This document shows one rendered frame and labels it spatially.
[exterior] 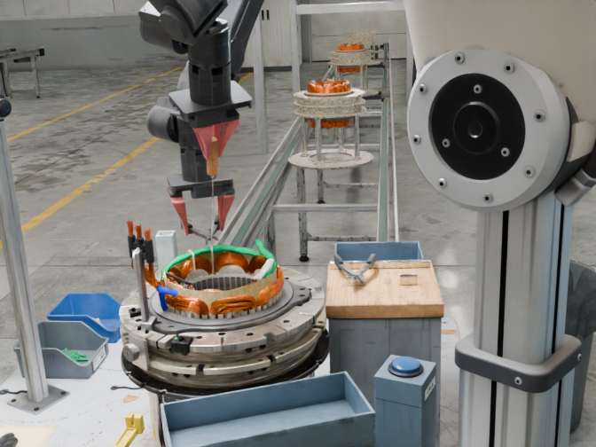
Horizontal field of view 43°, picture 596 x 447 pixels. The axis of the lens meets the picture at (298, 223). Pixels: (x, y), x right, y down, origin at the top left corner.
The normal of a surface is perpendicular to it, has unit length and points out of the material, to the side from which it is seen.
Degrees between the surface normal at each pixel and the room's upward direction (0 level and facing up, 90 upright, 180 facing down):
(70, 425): 0
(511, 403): 90
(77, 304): 87
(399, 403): 90
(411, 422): 90
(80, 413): 0
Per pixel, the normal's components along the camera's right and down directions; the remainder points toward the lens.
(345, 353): -0.06, 0.30
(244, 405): 0.27, 0.28
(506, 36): -0.63, 0.55
